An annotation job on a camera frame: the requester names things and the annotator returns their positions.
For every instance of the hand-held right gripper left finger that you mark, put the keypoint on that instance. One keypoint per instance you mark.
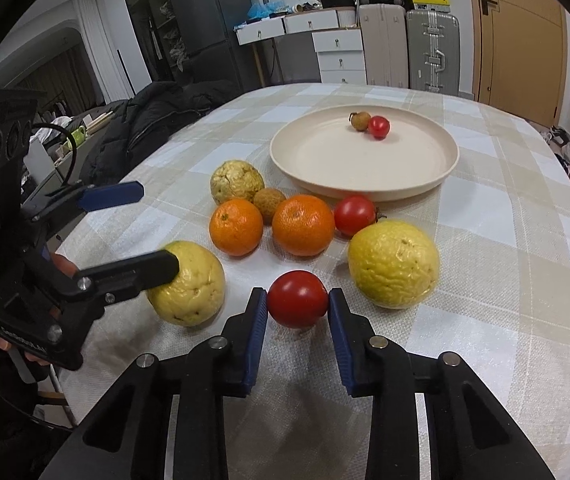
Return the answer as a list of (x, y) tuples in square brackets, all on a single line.
[(257, 332)]

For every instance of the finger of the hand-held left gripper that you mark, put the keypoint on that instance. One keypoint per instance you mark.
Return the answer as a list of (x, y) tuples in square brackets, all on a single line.
[(135, 270), (110, 196)]

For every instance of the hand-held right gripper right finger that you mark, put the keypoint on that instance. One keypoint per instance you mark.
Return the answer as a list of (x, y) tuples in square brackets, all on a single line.
[(340, 340)]

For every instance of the yellow guava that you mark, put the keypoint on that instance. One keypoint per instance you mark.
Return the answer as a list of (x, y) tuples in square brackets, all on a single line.
[(395, 262), (197, 295)]

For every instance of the orange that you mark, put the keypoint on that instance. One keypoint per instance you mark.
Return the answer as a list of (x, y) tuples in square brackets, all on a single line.
[(235, 227), (303, 225)]

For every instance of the wrinkled yellow-green guava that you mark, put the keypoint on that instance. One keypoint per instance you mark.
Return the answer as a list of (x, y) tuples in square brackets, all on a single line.
[(237, 182)]

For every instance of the brown longan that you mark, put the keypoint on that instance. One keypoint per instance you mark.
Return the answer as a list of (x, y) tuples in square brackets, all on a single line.
[(269, 204), (359, 120)]

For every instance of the cream round plate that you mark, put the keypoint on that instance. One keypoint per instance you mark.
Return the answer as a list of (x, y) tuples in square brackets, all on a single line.
[(325, 160)]

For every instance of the person's left hand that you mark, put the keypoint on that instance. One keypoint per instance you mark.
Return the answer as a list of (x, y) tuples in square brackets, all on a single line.
[(65, 266)]

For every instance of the green mug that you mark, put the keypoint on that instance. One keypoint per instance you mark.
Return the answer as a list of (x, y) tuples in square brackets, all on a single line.
[(79, 135)]

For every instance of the black jacket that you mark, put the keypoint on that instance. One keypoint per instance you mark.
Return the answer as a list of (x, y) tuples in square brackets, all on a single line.
[(155, 120)]

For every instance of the brown curtain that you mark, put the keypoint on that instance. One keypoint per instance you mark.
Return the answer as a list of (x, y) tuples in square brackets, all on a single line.
[(60, 80)]

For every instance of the beige checked tablecloth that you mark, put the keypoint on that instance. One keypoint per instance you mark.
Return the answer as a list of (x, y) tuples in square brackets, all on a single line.
[(490, 270)]

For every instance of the dark glass cabinet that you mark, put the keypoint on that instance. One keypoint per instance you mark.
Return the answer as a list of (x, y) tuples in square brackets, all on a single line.
[(140, 20)]

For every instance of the dark grey fridge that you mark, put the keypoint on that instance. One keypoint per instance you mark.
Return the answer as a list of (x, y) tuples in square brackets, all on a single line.
[(200, 25)]

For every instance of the small red tomato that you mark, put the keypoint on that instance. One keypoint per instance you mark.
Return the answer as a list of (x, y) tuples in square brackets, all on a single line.
[(379, 127)]

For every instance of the blue plastic bag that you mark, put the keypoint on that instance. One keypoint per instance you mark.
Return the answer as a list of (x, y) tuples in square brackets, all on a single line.
[(265, 10)]

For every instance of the white drawer desk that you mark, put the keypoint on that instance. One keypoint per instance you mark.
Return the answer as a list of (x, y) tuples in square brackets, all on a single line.
[(337, 50)]

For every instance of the beige suitcase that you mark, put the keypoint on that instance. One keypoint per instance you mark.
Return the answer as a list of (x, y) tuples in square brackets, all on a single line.
[(382, 45)]

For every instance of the silver suitcase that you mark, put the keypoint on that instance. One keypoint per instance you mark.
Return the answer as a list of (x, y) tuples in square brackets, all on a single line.
[(432, 50)]

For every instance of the yellow and black box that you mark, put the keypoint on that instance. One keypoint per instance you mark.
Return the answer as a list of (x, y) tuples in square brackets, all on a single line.
[(430, 2)]

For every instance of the wooden door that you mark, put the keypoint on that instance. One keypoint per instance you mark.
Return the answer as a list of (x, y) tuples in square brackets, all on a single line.
[(520, 35)]

